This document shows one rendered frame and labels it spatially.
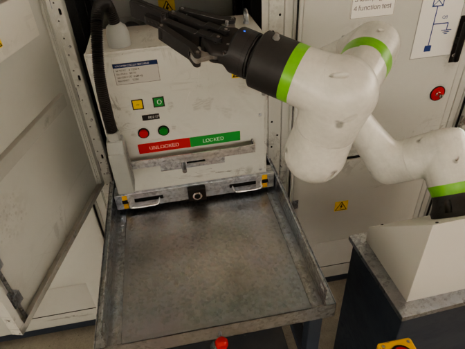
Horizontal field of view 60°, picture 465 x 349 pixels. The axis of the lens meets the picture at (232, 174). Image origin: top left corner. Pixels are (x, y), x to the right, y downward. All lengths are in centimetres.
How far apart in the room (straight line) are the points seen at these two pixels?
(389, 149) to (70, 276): 139
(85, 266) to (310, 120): 143
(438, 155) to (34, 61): 114
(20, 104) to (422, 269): 114
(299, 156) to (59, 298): 157
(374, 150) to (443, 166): 19
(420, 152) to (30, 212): 110
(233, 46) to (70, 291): 157
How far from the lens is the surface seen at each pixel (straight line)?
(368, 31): 102
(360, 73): 61
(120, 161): 118
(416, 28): 157
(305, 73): 61
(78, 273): 192
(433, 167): 127
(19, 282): 123
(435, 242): 115
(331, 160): 67
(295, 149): 68
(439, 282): 131
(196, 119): 124
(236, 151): 128
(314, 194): 176
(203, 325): 110
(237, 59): 64
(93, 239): 177
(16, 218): 119
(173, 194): 138
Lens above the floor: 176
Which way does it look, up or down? 37 degrees down
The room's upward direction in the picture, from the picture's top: 3 degrees counter-clockwise
